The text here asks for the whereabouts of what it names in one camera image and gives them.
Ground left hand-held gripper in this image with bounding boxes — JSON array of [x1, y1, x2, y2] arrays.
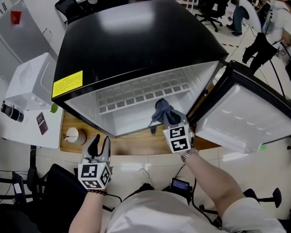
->
[[77, 133, 113, 190]]

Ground silver wristwatch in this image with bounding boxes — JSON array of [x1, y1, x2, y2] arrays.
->
[[180, 147, 200, 163]]

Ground dark grey cloth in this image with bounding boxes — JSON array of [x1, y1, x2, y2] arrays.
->
[[151, 98, 182, 126]]

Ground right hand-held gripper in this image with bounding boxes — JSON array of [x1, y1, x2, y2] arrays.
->
[[162, 110, 196, 154]]

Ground small black screen device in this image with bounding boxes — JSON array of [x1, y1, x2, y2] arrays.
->
[[170, 177, 193, 192]]

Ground white side table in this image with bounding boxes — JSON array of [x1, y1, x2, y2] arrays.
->
[[0, 100, 64, 150]]

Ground dark red phone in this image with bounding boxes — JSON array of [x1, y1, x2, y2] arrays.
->
[[36, 112, 49, 136]]

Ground black strap clip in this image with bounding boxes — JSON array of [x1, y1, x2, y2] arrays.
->
[[148, 120, 158, 136]]

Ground red paper sticker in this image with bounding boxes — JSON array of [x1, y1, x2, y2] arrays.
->
[[10, 10, 22, 25]]

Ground wooden table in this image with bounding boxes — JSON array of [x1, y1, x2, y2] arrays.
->
[[60, 110, 220, 155]]

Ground black cylindrical flask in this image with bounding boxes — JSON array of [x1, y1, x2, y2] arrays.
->
[[0, 101, 25, 123]]

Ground white microwave oven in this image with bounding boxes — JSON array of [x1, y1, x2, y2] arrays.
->
[[4, 52, 58, 111]]

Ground person's white shirt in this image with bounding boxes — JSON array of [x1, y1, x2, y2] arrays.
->
[[106, 190, 287, 233]]

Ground person's left forearm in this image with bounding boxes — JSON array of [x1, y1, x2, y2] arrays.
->
[[68, 190, 108, 233]]

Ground brown bead bracelet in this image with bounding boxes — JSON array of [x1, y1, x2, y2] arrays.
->
[[86, 189, 108, 196]]

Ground black office chair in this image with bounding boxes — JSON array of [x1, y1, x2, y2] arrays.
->
[[54, 0, 93, 25], [194, 0, 234, 33]]

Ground person's legs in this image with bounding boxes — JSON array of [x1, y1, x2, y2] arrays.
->
[[126, 167, 156, 199]]

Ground yellow warning label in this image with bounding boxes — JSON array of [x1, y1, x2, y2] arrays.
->
[[51, 70, 84, 99]]

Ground silver fridge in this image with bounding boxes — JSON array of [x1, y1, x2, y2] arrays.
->
[[0, 0, 52, 83]]

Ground black mini fridge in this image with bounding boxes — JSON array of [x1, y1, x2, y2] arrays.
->
[[51, 0, 291, 154]]

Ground white wire fridge shelf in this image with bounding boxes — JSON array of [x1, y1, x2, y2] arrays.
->
[[96, 69, 192, 116]]

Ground person's right forearm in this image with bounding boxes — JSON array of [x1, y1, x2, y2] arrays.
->
[[183, 151, 246, 216]]

